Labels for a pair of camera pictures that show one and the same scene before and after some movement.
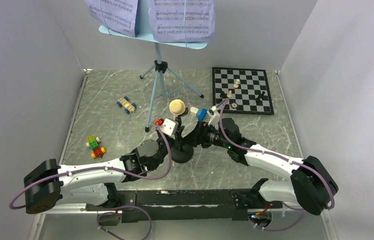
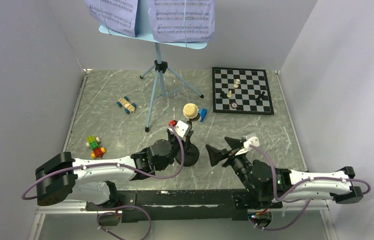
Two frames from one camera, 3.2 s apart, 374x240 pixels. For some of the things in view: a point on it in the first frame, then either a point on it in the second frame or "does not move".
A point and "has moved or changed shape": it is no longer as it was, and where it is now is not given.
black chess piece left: [223, 94] does not move
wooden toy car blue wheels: [129, 108] does not move
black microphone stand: [181, 153] has moved or changed shape
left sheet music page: [120, 15] does not move
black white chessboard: [247, 89] does not move
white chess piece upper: [236, 85] does not move
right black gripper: [199, 136] -> [216, 155]
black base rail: [164, 206] does not move
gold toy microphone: [176, 107] -> [191, 110]
